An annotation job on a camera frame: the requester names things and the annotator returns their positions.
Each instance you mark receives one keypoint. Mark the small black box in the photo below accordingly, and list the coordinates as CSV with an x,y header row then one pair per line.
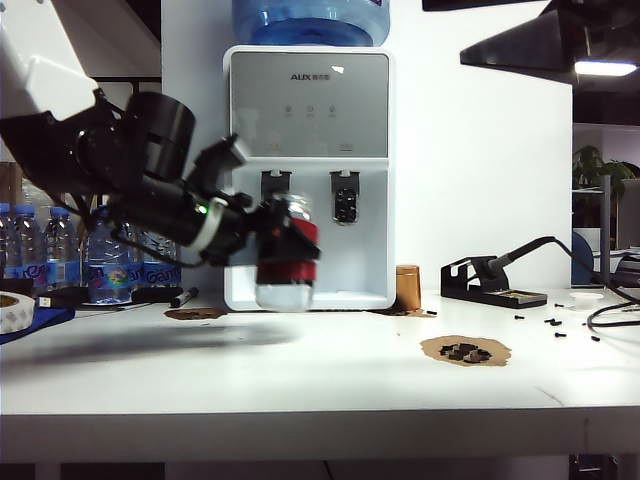
x,y
15,286

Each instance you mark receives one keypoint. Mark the wooden frame with plastic wrap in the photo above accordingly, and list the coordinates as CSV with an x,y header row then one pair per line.
x,y
30,196

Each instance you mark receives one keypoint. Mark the black soldering iron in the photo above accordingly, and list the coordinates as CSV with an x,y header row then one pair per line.
x,y
515,255

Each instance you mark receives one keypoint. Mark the small white dish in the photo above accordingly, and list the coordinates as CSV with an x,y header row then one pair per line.
x,y
586,301

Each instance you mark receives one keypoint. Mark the black block with white label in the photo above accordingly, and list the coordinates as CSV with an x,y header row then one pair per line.
x,y
65,297

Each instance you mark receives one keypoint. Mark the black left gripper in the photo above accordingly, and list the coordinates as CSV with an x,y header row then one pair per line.
x,y
237,227

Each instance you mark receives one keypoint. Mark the black soldering iron stand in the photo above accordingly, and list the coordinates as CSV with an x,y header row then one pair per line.
x,y
460,286

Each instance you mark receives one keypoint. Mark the small black rod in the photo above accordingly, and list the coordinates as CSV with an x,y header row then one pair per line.
x,y
428,314

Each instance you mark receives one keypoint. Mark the blue water jug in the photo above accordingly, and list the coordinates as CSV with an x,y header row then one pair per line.
x,y
310,25

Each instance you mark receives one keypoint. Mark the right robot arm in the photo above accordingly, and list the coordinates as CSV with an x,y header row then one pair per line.
x,y
550,47

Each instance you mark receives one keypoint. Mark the white AUX water dispenser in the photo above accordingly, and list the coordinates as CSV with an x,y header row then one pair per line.
x,y
310,100

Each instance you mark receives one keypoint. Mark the white tape roll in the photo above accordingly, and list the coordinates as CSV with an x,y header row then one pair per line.
x,y
15,317

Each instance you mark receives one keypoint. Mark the ceiling light panel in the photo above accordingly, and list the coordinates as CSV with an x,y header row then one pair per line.
x,y
602,68

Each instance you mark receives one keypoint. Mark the brown paper patch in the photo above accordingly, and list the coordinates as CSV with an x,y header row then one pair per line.
x,y
400,312
192,314

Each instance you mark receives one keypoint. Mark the grey metal post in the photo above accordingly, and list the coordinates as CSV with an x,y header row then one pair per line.
x,y
605,230

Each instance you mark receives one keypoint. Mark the blue-capped plastic water bottle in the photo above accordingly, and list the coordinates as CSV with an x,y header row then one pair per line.
x,y
107,275
4,240
136,270
26,245
62,250
162,275

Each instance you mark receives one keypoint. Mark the blue cloth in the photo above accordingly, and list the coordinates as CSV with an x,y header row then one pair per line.
x,y
47,317

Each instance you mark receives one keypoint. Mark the brown cylindrical container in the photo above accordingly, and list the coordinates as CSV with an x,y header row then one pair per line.
x,y
407,290

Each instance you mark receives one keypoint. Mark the green potted plant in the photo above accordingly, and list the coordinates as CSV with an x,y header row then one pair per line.
x,y
592,165

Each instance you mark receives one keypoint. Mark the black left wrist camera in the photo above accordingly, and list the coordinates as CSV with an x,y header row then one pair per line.
x,y
215,160

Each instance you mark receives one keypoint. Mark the black marker pen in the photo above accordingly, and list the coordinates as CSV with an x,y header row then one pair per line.
x,y
184,297

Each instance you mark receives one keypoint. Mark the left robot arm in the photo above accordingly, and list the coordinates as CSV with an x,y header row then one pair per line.
x,y
150,150

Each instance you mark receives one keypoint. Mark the brown pad with black screws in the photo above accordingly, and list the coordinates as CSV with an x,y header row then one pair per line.
x,y
434,350

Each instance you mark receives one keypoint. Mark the grey monitor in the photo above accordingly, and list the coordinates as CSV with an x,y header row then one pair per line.
x,y
629,215

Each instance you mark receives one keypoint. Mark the dark brown chip pile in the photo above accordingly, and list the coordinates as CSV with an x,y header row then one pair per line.
x,y
465,353

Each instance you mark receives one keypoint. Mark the blue chair back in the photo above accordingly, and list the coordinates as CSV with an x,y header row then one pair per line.
x,y
580,260

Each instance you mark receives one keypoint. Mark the black flat object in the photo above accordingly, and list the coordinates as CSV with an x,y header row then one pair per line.
x,y
155,295

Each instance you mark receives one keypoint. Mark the black dispenser tap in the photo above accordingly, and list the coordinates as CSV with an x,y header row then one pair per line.
x,y
345,200
275,182

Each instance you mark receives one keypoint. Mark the glass bottle with red belts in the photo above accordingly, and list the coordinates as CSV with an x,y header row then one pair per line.
x,y
285,296

